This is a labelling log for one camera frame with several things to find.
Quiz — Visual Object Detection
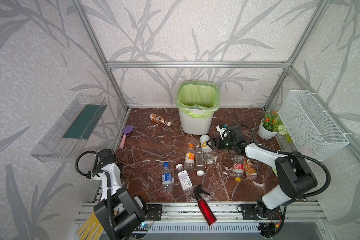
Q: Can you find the white wire mesh basket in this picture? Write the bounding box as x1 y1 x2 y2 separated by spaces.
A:
279 90 350 161

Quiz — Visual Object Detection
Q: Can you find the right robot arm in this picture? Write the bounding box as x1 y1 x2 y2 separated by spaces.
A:
206 124 332 220

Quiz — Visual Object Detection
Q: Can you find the brown bottle near right arm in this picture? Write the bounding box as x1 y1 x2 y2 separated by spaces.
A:
244 159 258 180

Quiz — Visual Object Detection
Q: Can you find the right wiring bundle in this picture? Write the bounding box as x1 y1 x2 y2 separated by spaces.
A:
256 221 283 239

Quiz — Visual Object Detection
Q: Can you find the yellow work glove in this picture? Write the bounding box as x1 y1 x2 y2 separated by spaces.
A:
78 212 104 240

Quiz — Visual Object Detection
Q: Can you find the orange cap clear bottle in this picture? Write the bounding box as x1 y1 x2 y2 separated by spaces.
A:
184 144 196 170

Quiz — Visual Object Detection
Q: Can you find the white waste bin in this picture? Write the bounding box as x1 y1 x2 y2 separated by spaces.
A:
177 107 213 136

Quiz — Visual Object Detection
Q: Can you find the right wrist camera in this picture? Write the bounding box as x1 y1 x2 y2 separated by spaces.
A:
216 124 229 140

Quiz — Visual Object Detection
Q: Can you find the clear acrylic wall shelf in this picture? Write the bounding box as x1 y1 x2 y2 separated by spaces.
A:
30 94 108 163

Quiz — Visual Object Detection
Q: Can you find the clear square bottle white cap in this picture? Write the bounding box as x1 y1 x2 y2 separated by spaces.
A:
195 148 205 176

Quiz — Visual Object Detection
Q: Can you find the green bin liner bag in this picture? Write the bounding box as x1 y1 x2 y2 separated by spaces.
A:
175 80 221 119

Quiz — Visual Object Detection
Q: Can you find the white label yogurt bottle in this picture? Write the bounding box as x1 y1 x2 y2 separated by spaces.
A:
200 135 214 165

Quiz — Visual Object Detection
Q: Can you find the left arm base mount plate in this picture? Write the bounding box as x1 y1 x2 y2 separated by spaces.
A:
143 204 163 221

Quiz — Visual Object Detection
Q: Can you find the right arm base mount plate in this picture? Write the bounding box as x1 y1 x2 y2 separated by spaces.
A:
237 204 283 220

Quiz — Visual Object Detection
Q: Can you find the purple pink silicone spatula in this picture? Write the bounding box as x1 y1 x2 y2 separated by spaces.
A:
119 125 134 150

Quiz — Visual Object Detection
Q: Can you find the blue label bottle front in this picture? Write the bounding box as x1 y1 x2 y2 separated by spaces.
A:
161 163 173 192

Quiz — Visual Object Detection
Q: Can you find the potted plant in white pot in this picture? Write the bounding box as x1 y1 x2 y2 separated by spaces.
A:
258 111 288 140

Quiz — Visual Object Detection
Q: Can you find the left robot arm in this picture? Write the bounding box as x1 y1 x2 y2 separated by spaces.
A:
75 149 148 240

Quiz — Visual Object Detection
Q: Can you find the white label flat bottle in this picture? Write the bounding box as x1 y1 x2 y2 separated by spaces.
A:
176 164 193 192

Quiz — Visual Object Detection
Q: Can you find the red label crushed bottle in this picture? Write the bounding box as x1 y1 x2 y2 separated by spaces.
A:
232 155 245 183

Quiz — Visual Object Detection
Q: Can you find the red spray bottle black trigger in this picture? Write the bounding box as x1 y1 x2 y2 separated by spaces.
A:
193 184 217 226

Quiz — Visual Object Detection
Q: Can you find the brown coffee bottle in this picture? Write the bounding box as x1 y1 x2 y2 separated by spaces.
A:
150 114 172 127

